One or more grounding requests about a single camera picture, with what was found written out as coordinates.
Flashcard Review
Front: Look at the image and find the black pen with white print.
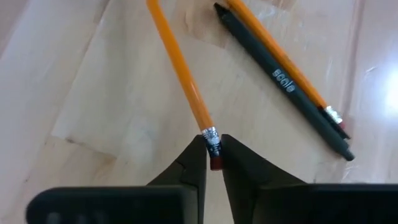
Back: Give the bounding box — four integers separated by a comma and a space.
213, 2, 356, 162

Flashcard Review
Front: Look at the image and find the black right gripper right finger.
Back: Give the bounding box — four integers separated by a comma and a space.
221, 134, 398, 224

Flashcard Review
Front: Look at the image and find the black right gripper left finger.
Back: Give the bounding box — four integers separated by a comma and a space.
26, 134, 208, 224

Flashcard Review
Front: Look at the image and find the yellow pencil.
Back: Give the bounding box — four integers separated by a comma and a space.
146, 0, 224, 171
225, 0, 346, 131

